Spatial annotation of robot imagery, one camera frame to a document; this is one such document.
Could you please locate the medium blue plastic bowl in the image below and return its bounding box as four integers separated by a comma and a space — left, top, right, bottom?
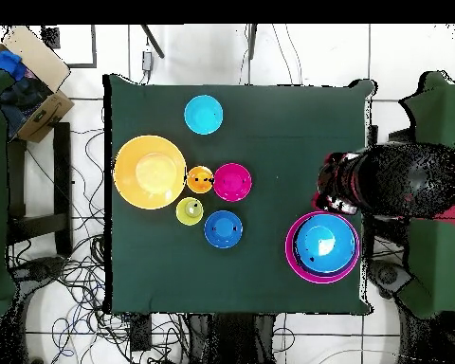
294, 212, 357, 275

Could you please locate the large pink plastic bowl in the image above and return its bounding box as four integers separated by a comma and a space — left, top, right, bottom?
284, 210, 361, 285

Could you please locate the small red plastic bowl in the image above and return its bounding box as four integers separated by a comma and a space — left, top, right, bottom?
212, 162, 253, 203

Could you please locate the small dark blue bowl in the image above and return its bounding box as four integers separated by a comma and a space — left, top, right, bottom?
203, 209, 245, 250

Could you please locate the orange plastic cup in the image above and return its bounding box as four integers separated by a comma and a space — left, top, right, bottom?
186, 165, 215, 195

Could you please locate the small light blue bowl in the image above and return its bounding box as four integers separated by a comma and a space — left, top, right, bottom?
183, 94, 225, 137

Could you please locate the yellow plastic cup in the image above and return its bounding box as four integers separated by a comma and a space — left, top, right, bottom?
174, 196, 205, 228

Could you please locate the black tripod leg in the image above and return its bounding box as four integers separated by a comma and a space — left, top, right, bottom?
139, 24, 166, 60
246, 24, 258, 60

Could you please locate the large orange plastic bowl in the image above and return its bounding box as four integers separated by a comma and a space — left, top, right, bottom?
112, 135, 188, 210

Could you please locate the dark green tablecloth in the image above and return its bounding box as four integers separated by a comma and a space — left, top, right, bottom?
102, 72, 378, 316

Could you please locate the black power strip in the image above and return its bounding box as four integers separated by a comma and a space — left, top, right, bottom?
130, 314, 153, 352

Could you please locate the dark fabric bundle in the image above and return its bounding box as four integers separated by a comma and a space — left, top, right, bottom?
0, 75, 56, 139

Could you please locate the cardboard box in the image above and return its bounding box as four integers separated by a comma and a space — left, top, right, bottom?
0, 25, 76, 144

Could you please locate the bright blue cloth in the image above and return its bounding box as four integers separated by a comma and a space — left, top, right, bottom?
0, 49, 27, 82

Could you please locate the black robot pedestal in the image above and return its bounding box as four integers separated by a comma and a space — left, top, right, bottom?
187, 312, 278, 364

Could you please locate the tangle of floor cables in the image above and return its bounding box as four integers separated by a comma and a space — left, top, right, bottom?
7, 128, 191, 364

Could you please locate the black metal frame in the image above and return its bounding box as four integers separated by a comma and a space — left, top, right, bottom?
5, 120, 74, 257

